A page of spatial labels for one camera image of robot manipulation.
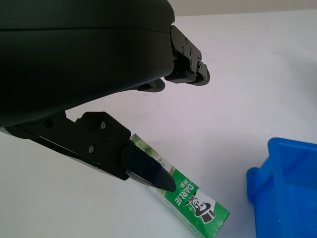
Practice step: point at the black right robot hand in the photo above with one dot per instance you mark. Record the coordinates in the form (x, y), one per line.
(74, 62)

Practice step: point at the green toothpaste box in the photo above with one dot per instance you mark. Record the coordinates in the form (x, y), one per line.
(198, 205)

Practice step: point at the blue plastic tray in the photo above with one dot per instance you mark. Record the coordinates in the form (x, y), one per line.
(284, 186)

